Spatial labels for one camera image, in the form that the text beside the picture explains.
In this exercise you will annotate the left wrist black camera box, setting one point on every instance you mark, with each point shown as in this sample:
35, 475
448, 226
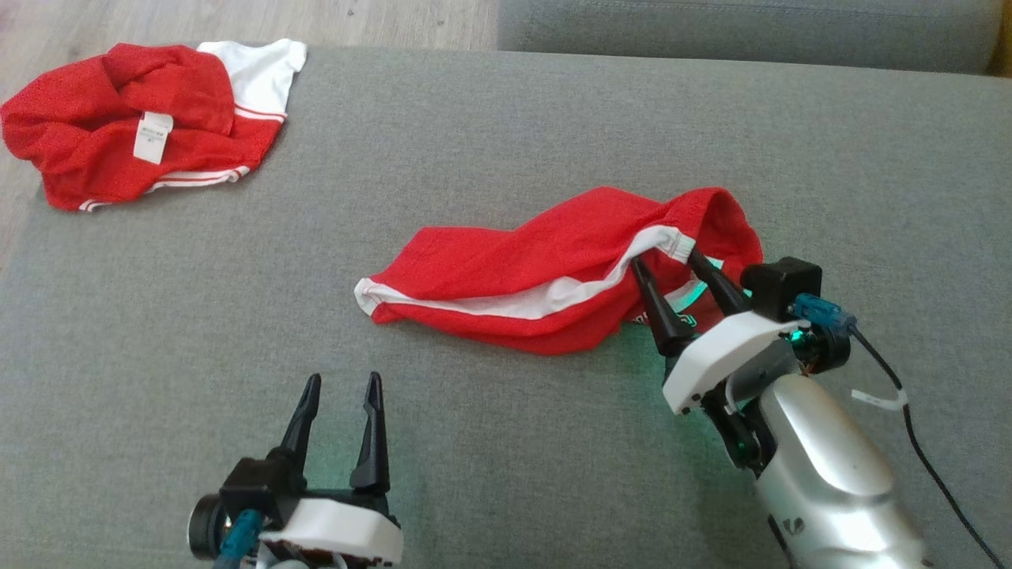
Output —
257, 482

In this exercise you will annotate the yellow furniture panel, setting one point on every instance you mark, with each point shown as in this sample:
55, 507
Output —
1006, 39

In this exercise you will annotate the grey sofa cushion block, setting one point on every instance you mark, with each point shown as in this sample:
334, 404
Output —
711, 32

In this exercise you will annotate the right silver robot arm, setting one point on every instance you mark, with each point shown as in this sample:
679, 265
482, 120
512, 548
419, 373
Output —
830, 474

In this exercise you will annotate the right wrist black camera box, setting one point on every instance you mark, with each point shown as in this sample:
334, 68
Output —
783, 284

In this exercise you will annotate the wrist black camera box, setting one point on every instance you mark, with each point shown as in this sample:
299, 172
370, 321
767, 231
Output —
257, 482
783, 284

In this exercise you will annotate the red jersey with white sleeves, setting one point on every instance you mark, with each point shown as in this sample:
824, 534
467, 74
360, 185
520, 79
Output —
95, 103

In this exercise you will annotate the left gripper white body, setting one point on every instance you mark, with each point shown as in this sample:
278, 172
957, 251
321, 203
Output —
340, 533

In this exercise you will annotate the large grey sofa seat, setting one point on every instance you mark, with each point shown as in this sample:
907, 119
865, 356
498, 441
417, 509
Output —
514, 442

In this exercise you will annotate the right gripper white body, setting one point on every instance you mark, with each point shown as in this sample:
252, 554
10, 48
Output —
727, 356

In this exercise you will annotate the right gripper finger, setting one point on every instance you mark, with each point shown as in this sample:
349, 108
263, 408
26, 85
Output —
664, 320
721, 291

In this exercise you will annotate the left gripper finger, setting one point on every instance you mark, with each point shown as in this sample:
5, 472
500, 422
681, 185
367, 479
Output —
371, 450
303, 427

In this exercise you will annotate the red shorts with white stripe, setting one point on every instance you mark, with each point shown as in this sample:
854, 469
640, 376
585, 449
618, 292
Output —
514, 261

